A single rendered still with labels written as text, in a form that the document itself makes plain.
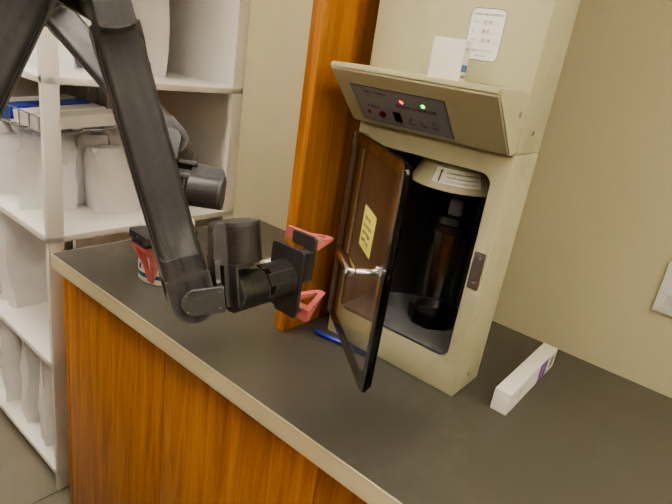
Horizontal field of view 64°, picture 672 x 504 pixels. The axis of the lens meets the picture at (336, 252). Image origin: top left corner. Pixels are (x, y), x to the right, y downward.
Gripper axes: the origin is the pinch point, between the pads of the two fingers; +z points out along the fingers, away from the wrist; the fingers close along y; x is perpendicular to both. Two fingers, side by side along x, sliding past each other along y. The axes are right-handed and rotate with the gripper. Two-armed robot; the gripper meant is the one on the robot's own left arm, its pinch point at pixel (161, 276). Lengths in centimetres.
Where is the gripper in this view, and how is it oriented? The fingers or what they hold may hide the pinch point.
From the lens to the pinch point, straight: 104.2
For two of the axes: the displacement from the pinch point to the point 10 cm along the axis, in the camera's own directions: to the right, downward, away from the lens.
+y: 6.4, -1.7, 7.5
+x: -7.5, -3.4, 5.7
